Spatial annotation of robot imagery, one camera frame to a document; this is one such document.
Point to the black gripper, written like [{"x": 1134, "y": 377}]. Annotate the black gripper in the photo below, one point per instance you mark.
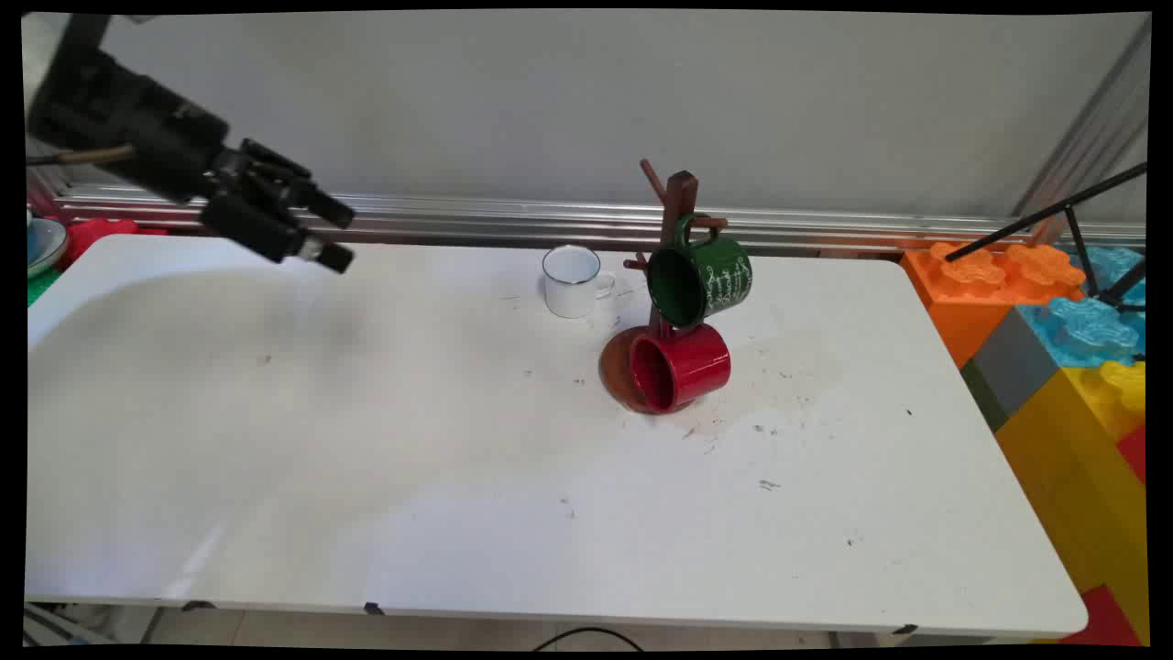
[{"x": 128, "y": 124}]

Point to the green enamel mug white print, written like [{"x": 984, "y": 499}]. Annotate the green enamel mug white print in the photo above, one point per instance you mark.
[{"x": 710, "y": 273}]

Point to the red plastic toy block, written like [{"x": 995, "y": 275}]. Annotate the red plastic toy block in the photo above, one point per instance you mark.
[{"x": 96, "y": 234}]

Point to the grey blue bowl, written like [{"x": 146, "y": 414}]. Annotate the grey blue bowl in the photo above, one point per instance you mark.
[{"x": 44, "y": 243}]

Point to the green plastic block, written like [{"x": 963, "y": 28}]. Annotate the green plastic block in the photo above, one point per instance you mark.
[{"x": 41, "y": 286}]

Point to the brown wooden mug tree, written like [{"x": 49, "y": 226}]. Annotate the brown wooden mug tree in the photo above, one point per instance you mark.
[{"x": 679, "y": 194}]

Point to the red glossy mug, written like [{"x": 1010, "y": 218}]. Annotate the red glossy mug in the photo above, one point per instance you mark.
[{"x": 692, "y": 365}]

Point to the orange giant building block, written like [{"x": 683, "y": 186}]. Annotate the orange giant building block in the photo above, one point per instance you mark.
[{"x": 971, "y": 302}]

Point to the grey giant building block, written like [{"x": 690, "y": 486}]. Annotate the grey giant building block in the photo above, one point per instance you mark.
[{"x": 1013, "y": 367}]

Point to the black tripod stand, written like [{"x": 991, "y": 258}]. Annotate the black tripod stand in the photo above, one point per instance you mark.
[{"x": 1045, "y": 214}]

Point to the light blue giant building block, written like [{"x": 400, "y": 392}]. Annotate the light blue giant building block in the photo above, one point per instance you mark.
[{"x": 1081, "y": 330}]

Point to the yellow giant building block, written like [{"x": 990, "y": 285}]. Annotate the yellow giant building block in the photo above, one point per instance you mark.
[{"x": 1072, "y": 477}]

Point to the aluminium wall rail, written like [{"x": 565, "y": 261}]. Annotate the aluminium wall rail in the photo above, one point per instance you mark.
[{"x": 550, "y": 220}]

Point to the aluminium diagonal post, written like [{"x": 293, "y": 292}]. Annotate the aluminium diagonal post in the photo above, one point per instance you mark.
[{"x": 1090, "y": 128}]

